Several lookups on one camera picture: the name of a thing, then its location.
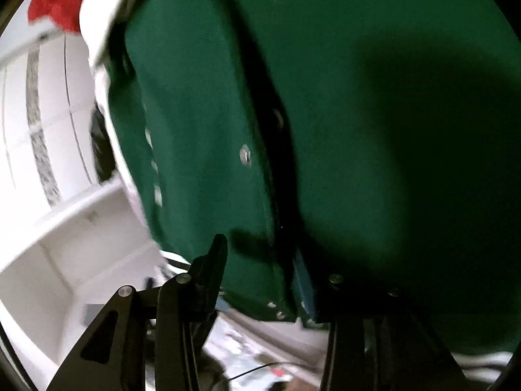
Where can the green varsity jacket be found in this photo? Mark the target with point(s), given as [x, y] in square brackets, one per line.
[325, 110]

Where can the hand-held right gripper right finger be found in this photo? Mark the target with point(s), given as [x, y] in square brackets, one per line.
[304, 289]

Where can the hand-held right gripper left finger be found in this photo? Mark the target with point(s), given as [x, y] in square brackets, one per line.
[203, 285]

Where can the white wardrobe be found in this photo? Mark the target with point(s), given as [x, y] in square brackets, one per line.
[49, 171]

